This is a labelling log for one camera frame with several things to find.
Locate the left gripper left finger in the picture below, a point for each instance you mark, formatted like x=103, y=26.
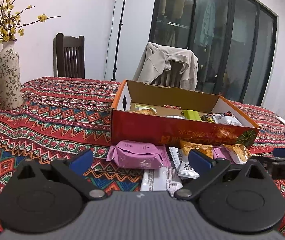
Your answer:
x=41, y=198

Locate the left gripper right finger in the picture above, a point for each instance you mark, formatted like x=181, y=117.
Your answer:
x=232, y=197

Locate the orange cracker packet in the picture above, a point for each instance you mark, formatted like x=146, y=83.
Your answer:
x=239, y=153

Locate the white snack packet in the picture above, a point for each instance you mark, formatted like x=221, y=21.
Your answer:
x=163, y=179

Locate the pink snack packet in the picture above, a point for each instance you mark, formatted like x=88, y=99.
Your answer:
x=138, y=155

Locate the green snack bar packet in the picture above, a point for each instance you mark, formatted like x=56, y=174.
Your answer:
x=191, y=115

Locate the colourful sausage snack bag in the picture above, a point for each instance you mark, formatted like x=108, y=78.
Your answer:
x=227, y=118

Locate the red patterned tablecloth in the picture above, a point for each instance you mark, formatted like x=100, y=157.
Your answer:
x=61, y=117

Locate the floral ceramic vase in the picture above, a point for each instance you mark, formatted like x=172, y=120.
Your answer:
x=10, y=84

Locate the orange cardboard box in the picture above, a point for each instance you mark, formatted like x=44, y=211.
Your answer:
x=148, y=113

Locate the studio light stand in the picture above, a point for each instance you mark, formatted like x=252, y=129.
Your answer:
x=118, y=40

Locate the black framed glass door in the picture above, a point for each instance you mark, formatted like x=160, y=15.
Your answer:
x=233, y=40

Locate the chair with beige jacket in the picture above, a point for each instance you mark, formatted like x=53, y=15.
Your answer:
x=170, y=77

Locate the dark wooden chair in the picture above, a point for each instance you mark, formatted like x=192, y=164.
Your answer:
x=70, y=56

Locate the beige jacket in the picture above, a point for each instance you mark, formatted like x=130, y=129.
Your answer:
x=156, y=59

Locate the yellow flower branches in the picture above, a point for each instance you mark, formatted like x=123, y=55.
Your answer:
x=10, y=20

